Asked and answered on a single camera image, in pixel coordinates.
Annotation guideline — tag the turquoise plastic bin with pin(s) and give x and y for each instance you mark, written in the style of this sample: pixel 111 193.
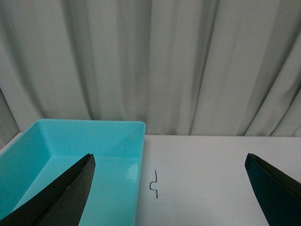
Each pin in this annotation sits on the turquoise plastic bin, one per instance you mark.
pixel 49 147

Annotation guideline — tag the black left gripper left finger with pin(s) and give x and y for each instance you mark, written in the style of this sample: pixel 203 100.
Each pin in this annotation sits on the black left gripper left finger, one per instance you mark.
pixel 61 203

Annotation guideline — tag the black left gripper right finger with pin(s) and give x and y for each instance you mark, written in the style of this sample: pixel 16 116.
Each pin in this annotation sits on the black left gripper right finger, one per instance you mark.
pixel 278 195

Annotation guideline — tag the grey curtain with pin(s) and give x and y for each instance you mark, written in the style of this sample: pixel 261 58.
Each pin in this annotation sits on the grey curtain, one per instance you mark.
pixel 184 67

